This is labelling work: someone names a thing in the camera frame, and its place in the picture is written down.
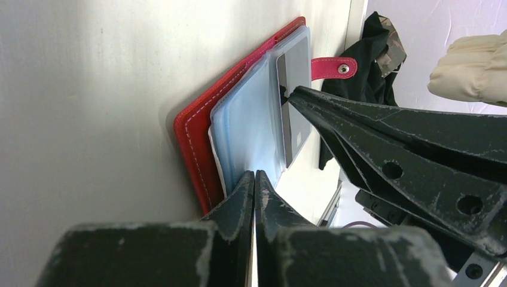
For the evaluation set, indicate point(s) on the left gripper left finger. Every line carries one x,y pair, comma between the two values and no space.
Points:
213,251

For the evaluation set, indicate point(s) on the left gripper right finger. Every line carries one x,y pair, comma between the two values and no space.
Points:
294,252

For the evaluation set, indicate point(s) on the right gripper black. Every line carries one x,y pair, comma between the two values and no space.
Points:
399,187

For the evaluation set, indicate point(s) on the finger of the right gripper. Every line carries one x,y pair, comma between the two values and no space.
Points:
471,143

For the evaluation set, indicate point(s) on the red card holder wallet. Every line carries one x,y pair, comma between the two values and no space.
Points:
244,120

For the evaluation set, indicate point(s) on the black VIP credit card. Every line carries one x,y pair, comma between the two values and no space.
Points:
295,103

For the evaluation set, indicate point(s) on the mint green cartoon cloth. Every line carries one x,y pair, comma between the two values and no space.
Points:
473,70

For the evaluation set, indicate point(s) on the black clothes pile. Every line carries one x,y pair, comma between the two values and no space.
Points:
379,55

